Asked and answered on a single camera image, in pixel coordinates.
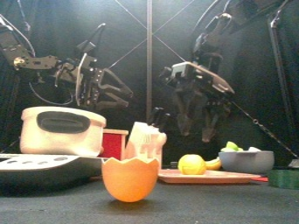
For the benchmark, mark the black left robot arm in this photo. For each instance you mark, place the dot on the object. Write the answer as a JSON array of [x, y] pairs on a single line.
[[23, 58]]

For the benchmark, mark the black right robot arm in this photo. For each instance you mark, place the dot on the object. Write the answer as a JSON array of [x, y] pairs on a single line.
[[213, 38]]

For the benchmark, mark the white knife block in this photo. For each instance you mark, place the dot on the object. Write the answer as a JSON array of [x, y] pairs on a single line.
[[146, 143]]

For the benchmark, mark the green toy fruit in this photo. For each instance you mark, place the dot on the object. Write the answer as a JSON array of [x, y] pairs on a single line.
[[233, 145]]

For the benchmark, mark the yellow toy banana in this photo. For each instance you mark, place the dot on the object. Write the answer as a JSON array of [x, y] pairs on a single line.
[[213, 164]]

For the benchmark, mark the white toy piece in bowl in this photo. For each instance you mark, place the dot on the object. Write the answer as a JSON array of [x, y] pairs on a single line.
[[254, 149]]

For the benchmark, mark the red wooden box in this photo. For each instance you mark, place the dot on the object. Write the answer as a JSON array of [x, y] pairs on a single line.
[[114, 143]]

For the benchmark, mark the yellow toy lemon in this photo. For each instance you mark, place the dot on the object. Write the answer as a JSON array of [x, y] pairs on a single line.
[[192, 164]]

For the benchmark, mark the grey bowl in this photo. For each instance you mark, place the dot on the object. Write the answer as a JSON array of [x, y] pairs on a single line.
[[246, 162]]

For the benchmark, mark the wooden cutting board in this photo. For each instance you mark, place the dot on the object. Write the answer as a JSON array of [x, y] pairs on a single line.
[[210, 176]]

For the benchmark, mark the orange cracked eggshell cup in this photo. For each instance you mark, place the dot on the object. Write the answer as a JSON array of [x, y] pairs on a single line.
[[130, 180]]

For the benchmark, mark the green plastic box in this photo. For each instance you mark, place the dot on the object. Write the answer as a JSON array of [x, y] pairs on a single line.
[[284, 178]]

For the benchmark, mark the grey toy stove top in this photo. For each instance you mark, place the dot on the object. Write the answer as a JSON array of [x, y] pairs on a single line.
[[43, 167]]

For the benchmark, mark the vertical metal frame pole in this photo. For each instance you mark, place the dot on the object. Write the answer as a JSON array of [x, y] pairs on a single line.
[[149, 58]]

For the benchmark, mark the black metal frame bar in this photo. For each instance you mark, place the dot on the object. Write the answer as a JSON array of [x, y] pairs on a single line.
[[281, 73]]

